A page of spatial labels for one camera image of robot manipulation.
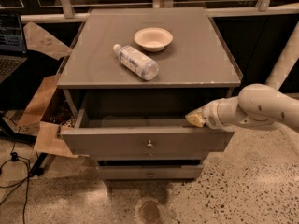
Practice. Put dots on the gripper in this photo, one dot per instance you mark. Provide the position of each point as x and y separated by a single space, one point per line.
211 117

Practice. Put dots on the grey top drawer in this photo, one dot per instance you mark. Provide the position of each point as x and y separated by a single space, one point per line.
98 134

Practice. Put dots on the grey drawer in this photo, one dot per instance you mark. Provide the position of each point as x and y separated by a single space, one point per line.
148 156
98 134
150 172

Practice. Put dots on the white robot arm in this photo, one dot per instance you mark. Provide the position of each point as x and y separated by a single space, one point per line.
257 106

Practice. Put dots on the grey bottom drawer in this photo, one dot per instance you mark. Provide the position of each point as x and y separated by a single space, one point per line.
150 172

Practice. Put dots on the grey drawer cabinet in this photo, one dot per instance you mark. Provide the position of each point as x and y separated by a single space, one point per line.
195 68

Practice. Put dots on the grey middle drawer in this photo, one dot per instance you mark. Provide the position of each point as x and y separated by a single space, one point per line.
148 156

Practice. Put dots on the open cardboard box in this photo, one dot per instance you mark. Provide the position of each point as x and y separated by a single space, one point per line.
45 103

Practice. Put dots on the open laptop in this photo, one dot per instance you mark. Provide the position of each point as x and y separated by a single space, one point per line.
13 49

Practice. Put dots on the white paper bowl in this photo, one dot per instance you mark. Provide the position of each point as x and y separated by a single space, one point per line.
153 39

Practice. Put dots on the clear plastic water bottle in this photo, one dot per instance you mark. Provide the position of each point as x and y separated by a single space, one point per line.
137 62

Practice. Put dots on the white metal railing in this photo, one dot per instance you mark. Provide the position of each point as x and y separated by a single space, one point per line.
261 34

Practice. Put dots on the black laptop stand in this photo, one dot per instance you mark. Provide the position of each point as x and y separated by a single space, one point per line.
7 133

